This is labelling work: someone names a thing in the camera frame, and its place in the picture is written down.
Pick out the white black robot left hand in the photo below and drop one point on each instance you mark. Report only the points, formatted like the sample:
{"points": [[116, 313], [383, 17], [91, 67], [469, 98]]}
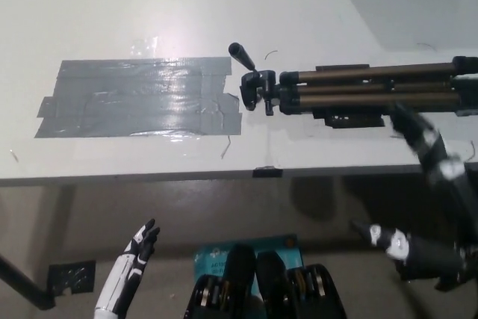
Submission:
{"points": [[130, 263]]}

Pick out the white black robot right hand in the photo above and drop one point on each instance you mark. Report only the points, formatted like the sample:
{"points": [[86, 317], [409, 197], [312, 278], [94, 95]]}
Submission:
{"points": [[429, 255]]}

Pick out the black bronze camera tripod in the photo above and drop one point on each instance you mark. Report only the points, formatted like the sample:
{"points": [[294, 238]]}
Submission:
{"points": [[336, 89]]}

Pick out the black robot torso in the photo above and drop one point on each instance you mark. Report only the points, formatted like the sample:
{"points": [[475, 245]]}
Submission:
{"points": [[272, 289]]}

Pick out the black tape floor patch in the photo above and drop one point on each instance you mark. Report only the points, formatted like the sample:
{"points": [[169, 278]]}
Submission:
{"points": [[71, 276]]}

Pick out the grey table leg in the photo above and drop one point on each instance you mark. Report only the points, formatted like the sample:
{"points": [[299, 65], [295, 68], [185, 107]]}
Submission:
{"points": [[63, 218]]}

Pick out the teal cardboard box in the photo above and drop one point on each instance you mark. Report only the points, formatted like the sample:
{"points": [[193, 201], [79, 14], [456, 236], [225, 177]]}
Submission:
{"points": [[214, 259]]}

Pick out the black metal stand bar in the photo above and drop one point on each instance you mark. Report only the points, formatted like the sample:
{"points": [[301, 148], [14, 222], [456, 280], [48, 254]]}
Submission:
{"points": [[22, 281]]}

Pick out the black tape square patch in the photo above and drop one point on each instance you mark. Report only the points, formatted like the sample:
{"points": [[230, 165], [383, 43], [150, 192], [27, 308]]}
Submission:
{"points": [[354, 121]]}

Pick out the small black tape strip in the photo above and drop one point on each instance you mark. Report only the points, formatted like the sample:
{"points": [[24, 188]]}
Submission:
{"points": [[267, 173]]}

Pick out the grey duct tape patch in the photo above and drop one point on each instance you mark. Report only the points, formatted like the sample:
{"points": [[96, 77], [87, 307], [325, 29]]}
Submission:
{"points": [[142, 98]]}

